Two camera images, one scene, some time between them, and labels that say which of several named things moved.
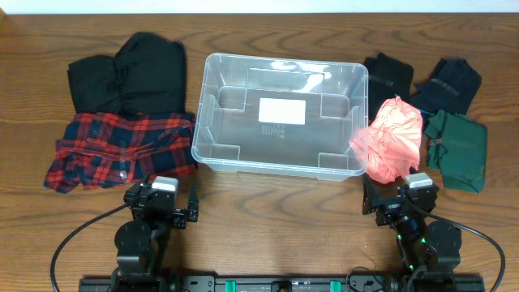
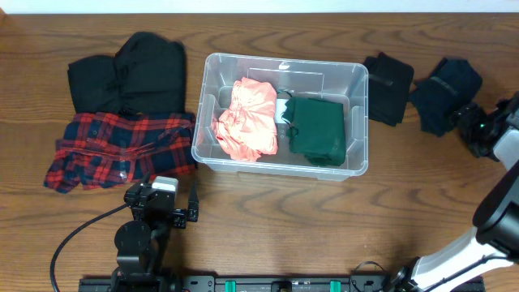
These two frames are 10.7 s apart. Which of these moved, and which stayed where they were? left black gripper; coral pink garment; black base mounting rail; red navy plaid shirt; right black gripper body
Moved: right black gripper body; coral pink garment
Stayed: red navy plaid shirt; left black gripper; black base mounting rail
